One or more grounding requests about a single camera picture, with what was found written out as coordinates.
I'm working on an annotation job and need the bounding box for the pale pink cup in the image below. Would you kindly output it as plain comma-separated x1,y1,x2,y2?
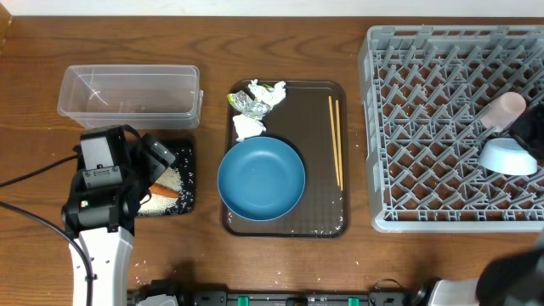
480,92,526,133

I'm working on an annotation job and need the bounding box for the orange carrot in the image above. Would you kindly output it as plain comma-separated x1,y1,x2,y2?
150,184,180,198

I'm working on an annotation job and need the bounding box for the light blue bowl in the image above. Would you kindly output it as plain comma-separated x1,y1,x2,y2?
478,138,537,175

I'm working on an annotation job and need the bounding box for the white rice pile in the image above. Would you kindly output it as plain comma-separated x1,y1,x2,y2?
138,167,196,218

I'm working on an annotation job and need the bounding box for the white tissue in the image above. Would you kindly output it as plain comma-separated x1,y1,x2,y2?
232,115,266,142
247,79,286,107

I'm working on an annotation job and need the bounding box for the foil wrapper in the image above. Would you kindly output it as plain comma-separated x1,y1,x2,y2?
227,90,271,120

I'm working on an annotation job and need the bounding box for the dark blue plate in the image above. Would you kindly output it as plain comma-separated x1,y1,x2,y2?
217,137,306,222

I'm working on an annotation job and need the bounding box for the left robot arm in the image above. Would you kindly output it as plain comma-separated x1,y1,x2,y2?
61,125,176,305

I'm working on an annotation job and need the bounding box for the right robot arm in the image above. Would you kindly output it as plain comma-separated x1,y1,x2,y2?
411,103,543,306

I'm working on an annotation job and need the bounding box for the black waste tray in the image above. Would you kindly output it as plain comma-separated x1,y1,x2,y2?
76,138,197,218

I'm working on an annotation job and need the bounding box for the grey dishwasher rack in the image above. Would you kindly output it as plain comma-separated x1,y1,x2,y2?
358,25,543,233

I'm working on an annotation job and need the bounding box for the clear plastic bin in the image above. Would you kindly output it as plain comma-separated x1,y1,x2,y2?
57,65,203,130

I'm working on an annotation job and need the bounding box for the crumpled white tissue top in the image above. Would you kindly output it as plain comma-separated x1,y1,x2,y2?
247,79,286,107

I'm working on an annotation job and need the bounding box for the dark brown serving tray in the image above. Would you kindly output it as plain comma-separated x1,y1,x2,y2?
221,81,349,238

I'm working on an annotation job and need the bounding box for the left black cable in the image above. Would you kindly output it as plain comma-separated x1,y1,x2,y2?
0,155,94,306

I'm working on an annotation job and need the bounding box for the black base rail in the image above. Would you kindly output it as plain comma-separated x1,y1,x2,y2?
127,279,423,306

